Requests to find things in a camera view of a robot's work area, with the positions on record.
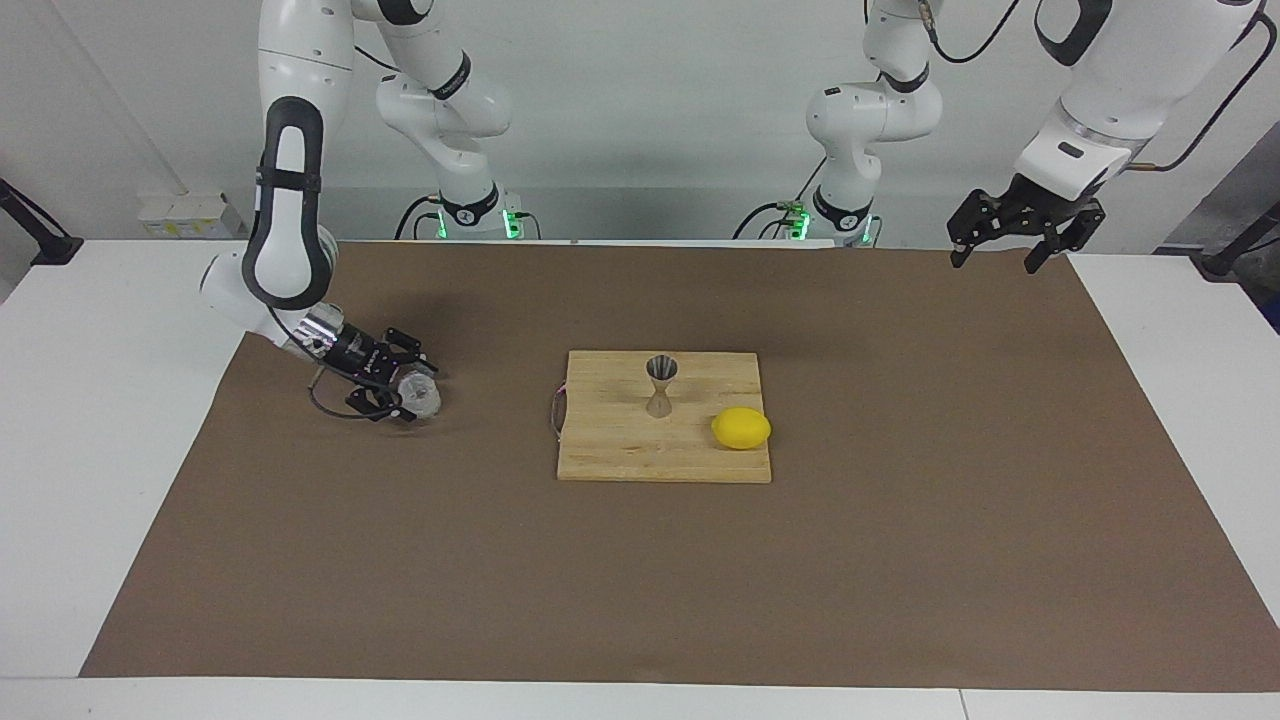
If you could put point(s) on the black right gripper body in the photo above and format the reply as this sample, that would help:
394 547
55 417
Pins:
360 355

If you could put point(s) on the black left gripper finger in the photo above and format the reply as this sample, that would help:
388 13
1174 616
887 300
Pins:
1075 232
965 225

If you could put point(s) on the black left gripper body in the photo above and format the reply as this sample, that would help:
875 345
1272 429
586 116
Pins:
1030 205

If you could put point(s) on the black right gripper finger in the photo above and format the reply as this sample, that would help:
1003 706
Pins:
410 345

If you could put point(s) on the grey-padded black right gripper finger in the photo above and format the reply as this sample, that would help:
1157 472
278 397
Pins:
375 402

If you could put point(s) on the small clear glass cup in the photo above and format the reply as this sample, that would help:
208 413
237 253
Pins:
420 396

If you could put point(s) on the steel double jigger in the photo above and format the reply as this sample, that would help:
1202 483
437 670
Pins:
661 366

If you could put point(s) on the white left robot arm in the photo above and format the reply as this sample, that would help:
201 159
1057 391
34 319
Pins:
1150 60

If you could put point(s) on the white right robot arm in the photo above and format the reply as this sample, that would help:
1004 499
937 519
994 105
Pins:
290 200

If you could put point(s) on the black stand leg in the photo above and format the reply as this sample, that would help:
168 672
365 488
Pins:
1225 262
55 248

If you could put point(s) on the yellow lemon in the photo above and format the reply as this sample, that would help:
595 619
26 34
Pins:
741 428

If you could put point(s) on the brown paper table mat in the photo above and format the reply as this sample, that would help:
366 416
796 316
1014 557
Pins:
640 580

